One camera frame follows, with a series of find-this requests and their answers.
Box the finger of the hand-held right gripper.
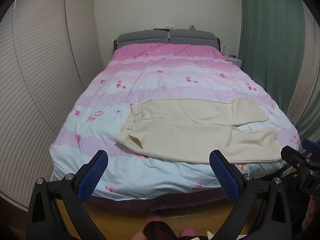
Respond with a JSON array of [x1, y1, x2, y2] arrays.
[[280, 146, 316, 173], [301, 139, 320, 157]]

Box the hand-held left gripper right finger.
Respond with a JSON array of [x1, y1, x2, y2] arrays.
[[209, 150, 293, 240]]

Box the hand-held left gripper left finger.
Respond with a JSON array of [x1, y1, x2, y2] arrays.
[[26, 150, 108, 240]]

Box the cream pants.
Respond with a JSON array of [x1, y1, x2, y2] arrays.
[[115, 98, 282, 164]]

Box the person's right hand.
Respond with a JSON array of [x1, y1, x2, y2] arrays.
[[301, 196, 320, 230]]

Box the pink slipper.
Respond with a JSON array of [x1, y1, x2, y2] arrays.
[[179, 227, 196, 238]]

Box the beige curtain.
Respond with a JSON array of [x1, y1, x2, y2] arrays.
[[287, 2, 320, 122]]

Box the person's dark plaid trousers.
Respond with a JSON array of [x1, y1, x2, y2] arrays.
[[143, 220, 177, 240]]

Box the white louvered wardrobe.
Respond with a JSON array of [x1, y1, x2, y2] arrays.
[[0, 0, 106, 208]]

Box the green curtain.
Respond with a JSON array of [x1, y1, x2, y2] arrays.
[[237, 0, 320, 140]]

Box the pink floral duvet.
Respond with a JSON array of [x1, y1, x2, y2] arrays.
[[49, 43, 300, 201]]

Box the white nightstand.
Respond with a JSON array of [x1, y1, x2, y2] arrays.
[[224, 54, 243, 68]]

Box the grey padded headboard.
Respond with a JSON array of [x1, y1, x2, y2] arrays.
[[114, 29, 221, 53]]

